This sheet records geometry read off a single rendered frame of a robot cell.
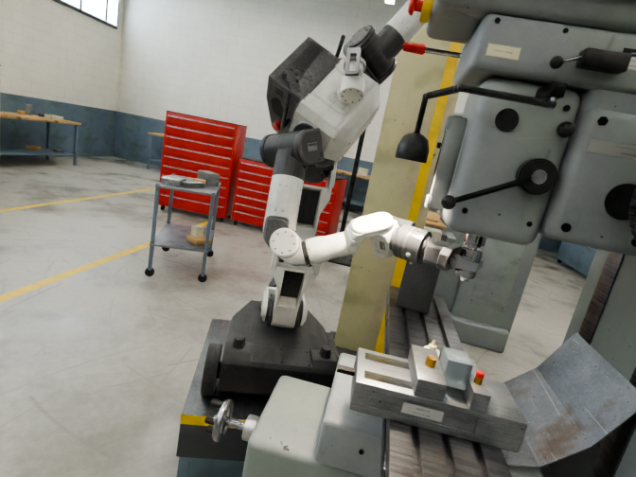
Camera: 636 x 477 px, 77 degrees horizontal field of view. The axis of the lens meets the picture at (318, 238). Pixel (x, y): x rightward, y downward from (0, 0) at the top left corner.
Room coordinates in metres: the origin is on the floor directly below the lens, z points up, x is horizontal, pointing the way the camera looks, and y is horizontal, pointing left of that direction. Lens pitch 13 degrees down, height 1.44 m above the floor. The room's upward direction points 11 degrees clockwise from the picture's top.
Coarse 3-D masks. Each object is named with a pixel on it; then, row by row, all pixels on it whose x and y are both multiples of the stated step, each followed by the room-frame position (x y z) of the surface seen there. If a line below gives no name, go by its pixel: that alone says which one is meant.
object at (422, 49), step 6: (402, 48) 1.06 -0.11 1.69; (408, 48) 1.05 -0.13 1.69; (414, 48) 1.05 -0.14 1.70; (420, 48) 1.05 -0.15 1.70; (426, 48) 1.05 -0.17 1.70; (432, 48) 1.05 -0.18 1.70; (420, 54) 1.06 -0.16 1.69; (438, 54) 1.05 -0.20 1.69; (444, 54) 1.05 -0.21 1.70; (450, 54) 1.04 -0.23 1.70; (456, 54) 1.04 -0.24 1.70
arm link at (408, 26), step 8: (408, 0) 1.38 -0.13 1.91; (400, 16) 1.36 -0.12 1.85; (408, 16) 1.36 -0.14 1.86; (416, 16) 1.36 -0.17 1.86; (392, 24) 1.36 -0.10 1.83; (400, 24) 1.35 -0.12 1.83; (408, 24) 1.36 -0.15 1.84; (416, 24) 1.36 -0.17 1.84; (424, 24) 1.39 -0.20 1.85; (400, 32) 1.35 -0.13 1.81; (408, 32) 1.36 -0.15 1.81; (408, 40) 1.38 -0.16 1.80
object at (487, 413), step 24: (360, 360) 0.83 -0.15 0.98; (384, 360) 0.85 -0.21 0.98; (360, 384) 0.74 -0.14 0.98; (384, 384) 0.75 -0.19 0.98; (408, 384) 0.76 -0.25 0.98; (504, 384) 0.84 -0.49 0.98; (360, 408) 0.74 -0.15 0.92; (384, 408) 0.73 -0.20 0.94; (408, 408) 0.73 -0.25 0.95; (432, 408) 0.73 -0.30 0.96; (456, 408) 0.72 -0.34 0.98; (480, 408) 0.71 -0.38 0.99; (504, 408) 0.75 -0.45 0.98; (456, 432) 0.72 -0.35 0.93; (480, 432) 0.71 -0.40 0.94; (504, 432) 0.71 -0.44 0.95
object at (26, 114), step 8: (0, 112) 7.08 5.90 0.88; (8, 112) 7.41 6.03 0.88; (24, 112) 7.46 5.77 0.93; (40, 120) 7.34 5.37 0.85; (48, 120) 7.52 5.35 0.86; (56, 120) 7.70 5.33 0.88; (64, 120) 8.10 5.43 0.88; (48, 128) 8.33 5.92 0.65; (48, 136) 8.34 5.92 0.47; (48, 144) 8.35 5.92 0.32; (0, 152) 6.74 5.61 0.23; (8, 152) 6.88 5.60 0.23; (16, 152) 7.05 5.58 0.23; (24, 152) 7.21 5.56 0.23; (32, 152) 7.40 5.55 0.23; (40, 152) 7.57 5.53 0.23; (48, 152) 7.77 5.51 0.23; (56, 152) 7.96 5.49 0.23; (64, 152) 8.19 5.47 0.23; (152, 160) 9.80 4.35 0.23; (160, 160) 10.09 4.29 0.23; (360, 168) 9.30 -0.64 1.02; (360, 176) 9.09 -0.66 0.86; (368, 176) 9.41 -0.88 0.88; (344, 200) 9.43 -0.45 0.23; (352, 200) 9.71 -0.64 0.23
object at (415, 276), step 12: (408, 264) 1.40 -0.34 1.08; (420, 264) 1.39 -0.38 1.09; (408, 276) 1.39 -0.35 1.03; (420, 276) 1.38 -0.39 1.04; (432, 276) 1.37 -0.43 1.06; (408, 288) 1.39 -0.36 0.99; (420, 288) 1.38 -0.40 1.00; (432, 288) 1.37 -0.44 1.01; (408, 300) 1.39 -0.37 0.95; (420, 300) 1.38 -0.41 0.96
